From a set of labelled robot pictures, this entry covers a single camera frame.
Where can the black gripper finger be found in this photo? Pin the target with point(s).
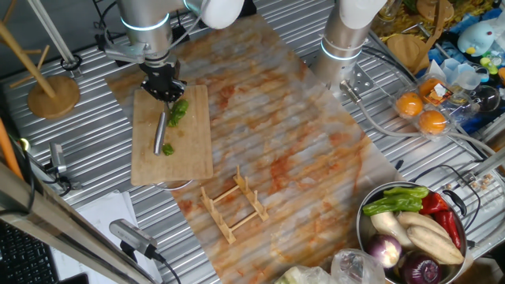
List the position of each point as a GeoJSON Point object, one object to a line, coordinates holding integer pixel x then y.
{"type": "Point", "coordinates": [152, 92]}
{"type": "Point", "coordinates": [175, 92]}

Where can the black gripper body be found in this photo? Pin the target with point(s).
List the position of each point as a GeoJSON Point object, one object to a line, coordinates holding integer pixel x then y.
{"type": "Point", "coordinates": [159, 75]}

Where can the steel kitchen knife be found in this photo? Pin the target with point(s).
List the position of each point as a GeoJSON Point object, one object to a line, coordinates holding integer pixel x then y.
{"type": "Point", "coordinates": [159, 134]}

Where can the green chili pepper piece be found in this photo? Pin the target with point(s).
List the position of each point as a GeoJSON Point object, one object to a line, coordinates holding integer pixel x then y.
{"type": "Point", "coordinates": [167, 149]}

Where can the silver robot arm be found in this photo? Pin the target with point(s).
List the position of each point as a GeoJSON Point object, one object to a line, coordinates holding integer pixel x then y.
{"type": "Point", "coordinates": [146, 35]}

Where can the bamboo cutting board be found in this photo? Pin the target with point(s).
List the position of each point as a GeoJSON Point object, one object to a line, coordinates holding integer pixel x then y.
{"type": "Point", "coordinates": [189, 158]}

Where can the wooden mug tree stand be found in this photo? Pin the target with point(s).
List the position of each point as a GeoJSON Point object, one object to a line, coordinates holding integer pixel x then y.
{"type": "Point", "coordinates": [53, 96]}

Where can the white paper sheet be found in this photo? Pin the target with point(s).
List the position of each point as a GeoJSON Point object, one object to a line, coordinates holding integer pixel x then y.
{"type": "Point", "coordinates": [98, 213]}

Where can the wooden dish rack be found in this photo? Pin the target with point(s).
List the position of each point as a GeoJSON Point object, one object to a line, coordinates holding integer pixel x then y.
{"type": "Point", "coordinates": [221, 221]}

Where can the orange tube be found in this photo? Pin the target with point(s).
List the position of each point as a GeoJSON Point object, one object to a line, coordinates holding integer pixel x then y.
{"type": "Point", "coordinates": [8, 152]}

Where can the black keyboard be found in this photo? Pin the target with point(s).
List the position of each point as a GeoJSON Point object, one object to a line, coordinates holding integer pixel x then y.
{"type": "Point", "coordinates": [23, 256]}

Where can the plastic bag with cabbage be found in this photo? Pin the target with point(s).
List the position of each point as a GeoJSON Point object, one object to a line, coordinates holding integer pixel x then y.
{"type": "Point", "coordinates": [304, 276]}

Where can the stainless steel pot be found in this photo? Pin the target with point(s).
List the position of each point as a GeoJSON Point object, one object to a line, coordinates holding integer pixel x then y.
{"type": "Point", "coordinates": [365, 229]}

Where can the small black clip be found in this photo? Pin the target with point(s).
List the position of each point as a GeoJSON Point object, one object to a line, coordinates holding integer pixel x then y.
{"type": "Point", "coordinates": [399, 165]}

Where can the wooden stand with round base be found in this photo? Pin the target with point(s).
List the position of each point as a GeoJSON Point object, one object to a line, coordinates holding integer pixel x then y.
{"type": "Point", "coordinates": [406, 49]}

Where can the long green pepper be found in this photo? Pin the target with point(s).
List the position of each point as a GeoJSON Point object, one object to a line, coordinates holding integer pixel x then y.
{"type": "Point", "coordinates": [392, 205]}

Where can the clear plastic bag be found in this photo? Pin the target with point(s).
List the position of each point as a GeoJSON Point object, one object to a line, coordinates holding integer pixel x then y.
{"type": "Point", "coordinates": [355, 268]}

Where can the short green pepper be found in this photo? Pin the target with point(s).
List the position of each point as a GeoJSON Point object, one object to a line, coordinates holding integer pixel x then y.
{"type": "Point", "coordinates": [406, 192]}

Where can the white radish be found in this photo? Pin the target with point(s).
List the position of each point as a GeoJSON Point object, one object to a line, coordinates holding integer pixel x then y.
{"type": "Point", "coordinates": [388, 226]}

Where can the orange fruit with label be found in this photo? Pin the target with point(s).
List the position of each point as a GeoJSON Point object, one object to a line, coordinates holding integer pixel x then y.
{"type": "Point", "coordinates": [428, 87]}

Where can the pale purple onion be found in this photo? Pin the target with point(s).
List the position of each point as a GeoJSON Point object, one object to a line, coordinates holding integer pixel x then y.
{"type": "Point", "coordinates": [383, 250]}

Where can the round wooden disc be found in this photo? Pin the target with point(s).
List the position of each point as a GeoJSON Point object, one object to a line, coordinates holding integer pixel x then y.
{"type": "Point", "coordinates": [432, 10]}

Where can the beige sweet potato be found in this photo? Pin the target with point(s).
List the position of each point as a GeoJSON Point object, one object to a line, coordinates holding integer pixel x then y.
{"type": "Point", "coordinates": [434, 246]}
{"type": "Point", "coordinates": [422, 221]}

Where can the clear plastic fruit container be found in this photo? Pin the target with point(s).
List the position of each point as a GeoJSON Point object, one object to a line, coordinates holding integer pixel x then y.
{"type": "Point", "coordinates": [453, 104]}

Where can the wide red pepper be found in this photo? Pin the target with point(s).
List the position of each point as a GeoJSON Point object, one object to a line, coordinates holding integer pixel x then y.
{"type": "Point", "coordinates": [433, 203]}

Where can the clear plastic cup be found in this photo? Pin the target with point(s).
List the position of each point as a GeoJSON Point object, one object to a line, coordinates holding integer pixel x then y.
{"type": "Point", "coordinates": [459, 73]}

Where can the dark red onion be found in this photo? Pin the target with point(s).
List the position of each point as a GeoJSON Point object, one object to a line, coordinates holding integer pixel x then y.
{"type": "Point", "coordinates": [420, 270]}

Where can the blue plush toy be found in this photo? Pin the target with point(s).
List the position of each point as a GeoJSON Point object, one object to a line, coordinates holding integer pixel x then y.
{"type": "Point", "coordinates": [475, 39]}

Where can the long red pepper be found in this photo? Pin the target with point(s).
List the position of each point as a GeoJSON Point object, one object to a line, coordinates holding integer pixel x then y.
{"type": "Point", "coordinates": [450, 226]}

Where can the round glass bowl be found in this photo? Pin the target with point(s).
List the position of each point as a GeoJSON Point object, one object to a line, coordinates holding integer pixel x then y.
{"type": "Point", "coordinates": [486, 98]}

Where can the green yellow toy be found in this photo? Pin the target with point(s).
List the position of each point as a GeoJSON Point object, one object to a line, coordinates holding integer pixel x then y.
{"type": "Point", "coordinates": [489, 65]}

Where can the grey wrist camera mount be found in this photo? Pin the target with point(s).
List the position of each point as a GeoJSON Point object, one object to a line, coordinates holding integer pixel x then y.
{"type": "Point", "coordinates": [122, 51]}

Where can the small grey mounted camera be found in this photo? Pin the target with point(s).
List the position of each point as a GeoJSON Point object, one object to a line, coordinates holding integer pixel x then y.
{"type": "Point", "coordinates": [58, 157]}

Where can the aluminium frame beam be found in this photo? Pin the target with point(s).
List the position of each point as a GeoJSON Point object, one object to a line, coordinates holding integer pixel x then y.
{"type": "Point", "coordinates": [59, 219]}

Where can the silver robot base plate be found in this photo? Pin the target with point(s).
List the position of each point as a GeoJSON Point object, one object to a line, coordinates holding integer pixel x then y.
{"type": "Point", "coordinates": [361, 81]}

